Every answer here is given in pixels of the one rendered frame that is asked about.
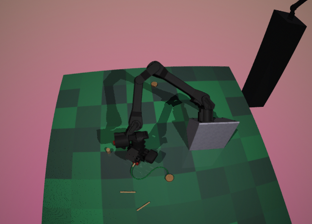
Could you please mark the brown wooden disc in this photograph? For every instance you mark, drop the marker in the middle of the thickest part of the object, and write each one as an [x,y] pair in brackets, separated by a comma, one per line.
[169,177]
[154,84]

